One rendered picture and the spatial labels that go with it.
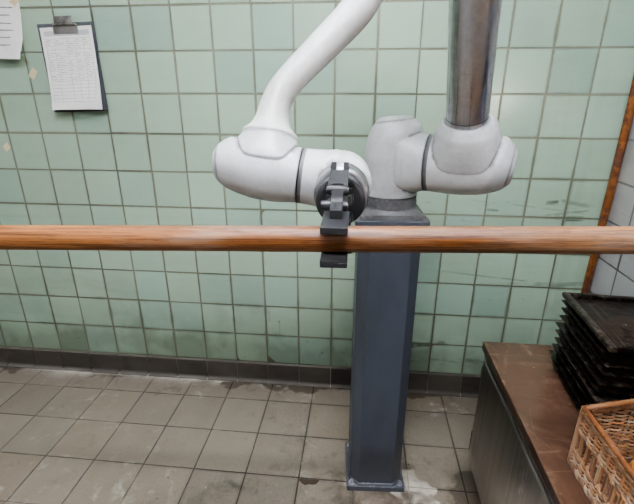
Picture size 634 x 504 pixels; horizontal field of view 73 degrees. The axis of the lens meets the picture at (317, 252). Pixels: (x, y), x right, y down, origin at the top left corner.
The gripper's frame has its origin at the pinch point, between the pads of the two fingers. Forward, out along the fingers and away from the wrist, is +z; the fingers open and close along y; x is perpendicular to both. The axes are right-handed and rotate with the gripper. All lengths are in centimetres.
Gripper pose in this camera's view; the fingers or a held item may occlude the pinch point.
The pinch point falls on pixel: (335, 237)
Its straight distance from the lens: 48.6
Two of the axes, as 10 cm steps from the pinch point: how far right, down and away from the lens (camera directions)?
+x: -10.0, -0.3, 0.8
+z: -0.9, 3.5, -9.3
